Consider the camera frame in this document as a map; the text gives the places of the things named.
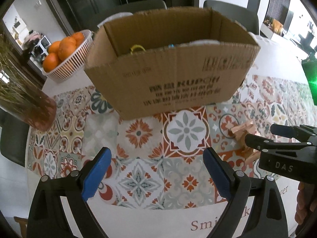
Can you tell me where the dark glass door cabinet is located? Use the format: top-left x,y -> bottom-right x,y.
40,0 -> 210,33

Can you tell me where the white plastic bag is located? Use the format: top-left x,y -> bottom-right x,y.
97,12 -> 135,28

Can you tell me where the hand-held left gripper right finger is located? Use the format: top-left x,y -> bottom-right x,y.
202,147 -> 289,238

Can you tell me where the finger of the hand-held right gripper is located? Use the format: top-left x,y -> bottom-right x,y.
270,123 -> 317,140
244,133 -> 311,155

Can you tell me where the dark slatted wall panel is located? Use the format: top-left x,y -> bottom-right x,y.
263,0 -> 293,30

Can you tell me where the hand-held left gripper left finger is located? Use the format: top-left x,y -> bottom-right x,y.
27,147 -> 112,238

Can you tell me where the pile of oranges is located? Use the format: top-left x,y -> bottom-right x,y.
43,31 -> 85,73

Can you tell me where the small wooden toy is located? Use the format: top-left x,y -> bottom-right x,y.
228,121 -> 261,164

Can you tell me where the brown cardboard box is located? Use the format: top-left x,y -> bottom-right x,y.
85,6 -> 261,121

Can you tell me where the person's right hand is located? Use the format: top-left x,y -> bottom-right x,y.
294,181 -> 314,226

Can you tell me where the yellow soft item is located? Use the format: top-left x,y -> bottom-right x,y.
130,44 -> 146,54

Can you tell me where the green bottle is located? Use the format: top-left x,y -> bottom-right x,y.
301,52 -> 317,105

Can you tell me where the glass vase with dried grass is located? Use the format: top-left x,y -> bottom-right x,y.
0,33 -> 57,131

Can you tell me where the white slatted basket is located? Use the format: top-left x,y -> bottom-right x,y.
41,29 -> 94,83

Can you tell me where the narrow grey dining chair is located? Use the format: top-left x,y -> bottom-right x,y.
203,0 -> 260,36

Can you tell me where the dark side chair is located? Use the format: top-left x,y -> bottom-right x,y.
0,108 -> 31,167

